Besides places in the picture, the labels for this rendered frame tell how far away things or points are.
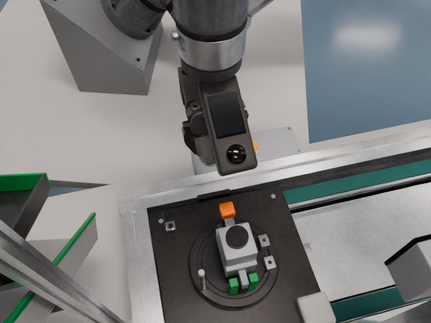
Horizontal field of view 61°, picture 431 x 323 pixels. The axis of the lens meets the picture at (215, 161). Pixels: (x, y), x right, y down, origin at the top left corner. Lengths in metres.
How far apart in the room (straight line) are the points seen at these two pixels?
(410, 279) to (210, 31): 0.30
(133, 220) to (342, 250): 0.37
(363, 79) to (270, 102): 1.46
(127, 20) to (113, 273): 0.54
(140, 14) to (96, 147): 0.32
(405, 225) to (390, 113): 1.51
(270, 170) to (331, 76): 1.65
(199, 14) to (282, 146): 0.42
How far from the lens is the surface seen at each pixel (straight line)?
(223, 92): 0.44
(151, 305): 0.61
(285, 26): 1.16
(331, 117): 2.10
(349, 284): 0.69
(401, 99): 2.33
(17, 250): 0.32
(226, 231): 0.50
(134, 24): 0.91
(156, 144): 0.86
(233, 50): 0.40
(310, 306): 0.59
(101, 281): 0.75
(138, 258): 0.64
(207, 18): 0.36
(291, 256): 0.62
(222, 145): 0.42
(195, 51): 0.39
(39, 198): 0.42
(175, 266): 0.61
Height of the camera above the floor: 1.55
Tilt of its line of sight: 57 degrees down
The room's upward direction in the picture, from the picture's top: straight up
